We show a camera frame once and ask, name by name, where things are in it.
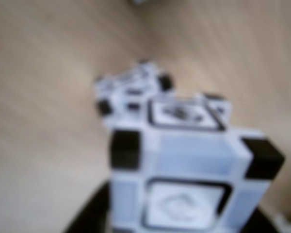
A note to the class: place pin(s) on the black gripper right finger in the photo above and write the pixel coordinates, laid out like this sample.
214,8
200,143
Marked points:
266,223

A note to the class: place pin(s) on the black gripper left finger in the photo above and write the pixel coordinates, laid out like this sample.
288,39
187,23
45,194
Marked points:
94,216

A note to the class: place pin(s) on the white cube with lightning symbol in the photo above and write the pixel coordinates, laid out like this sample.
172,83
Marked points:
191,155

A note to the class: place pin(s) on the white cube with house symbol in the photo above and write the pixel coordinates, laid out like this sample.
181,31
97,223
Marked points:
126,89

